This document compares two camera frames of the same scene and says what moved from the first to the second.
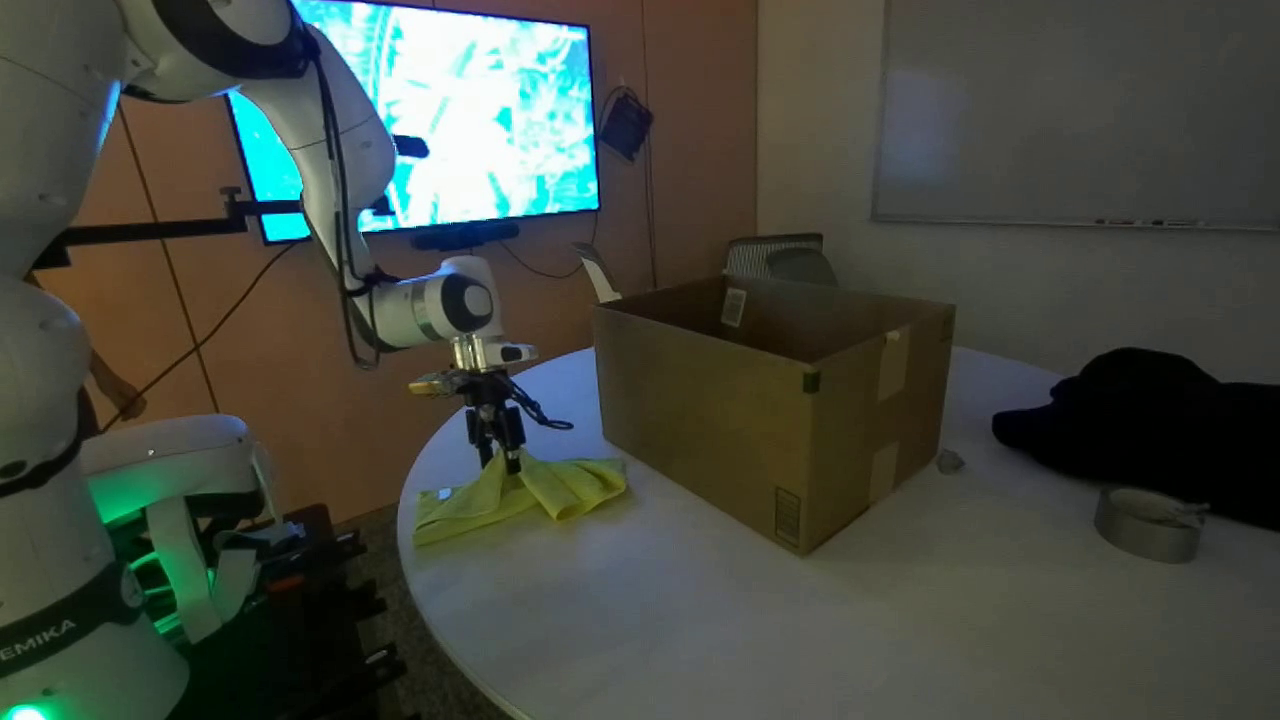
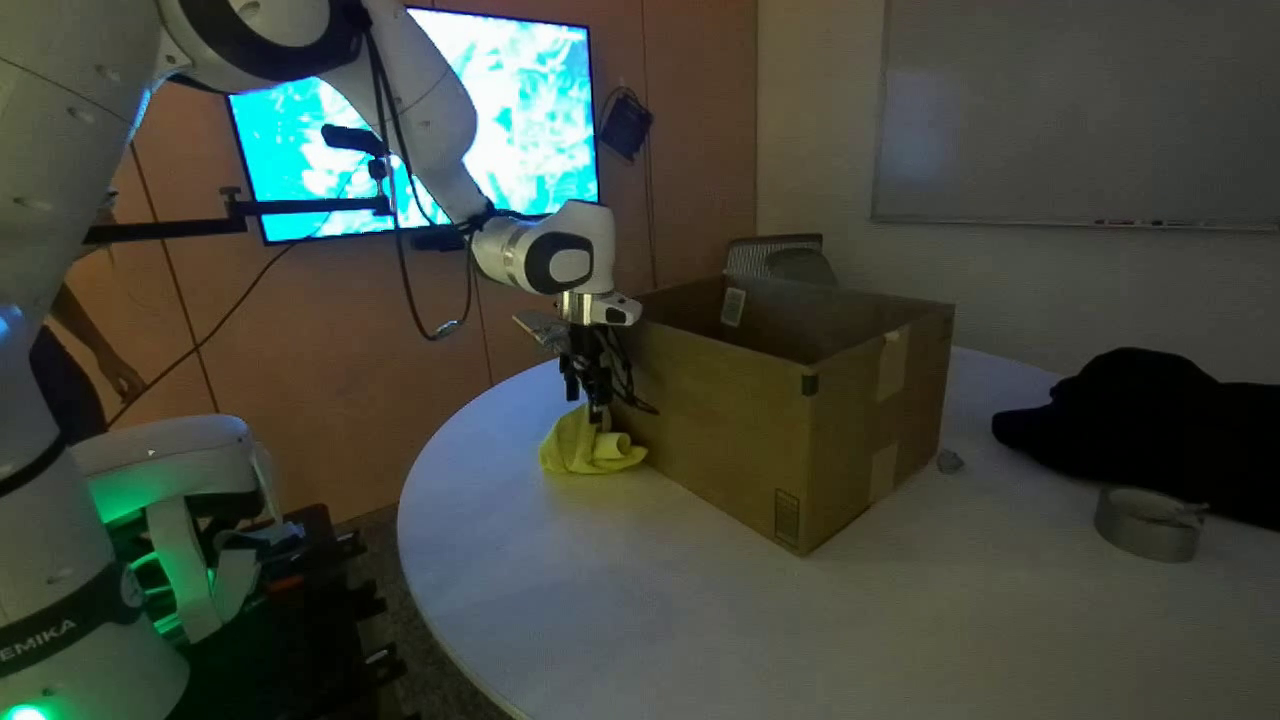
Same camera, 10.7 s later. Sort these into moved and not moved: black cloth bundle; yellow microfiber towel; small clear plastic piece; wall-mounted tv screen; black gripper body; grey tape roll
Moved: yellow microfiber towel; black gripper body
Not moved: small clear plastic piece; black cloth bundle; wall-mounted tv screen; grey tape roll
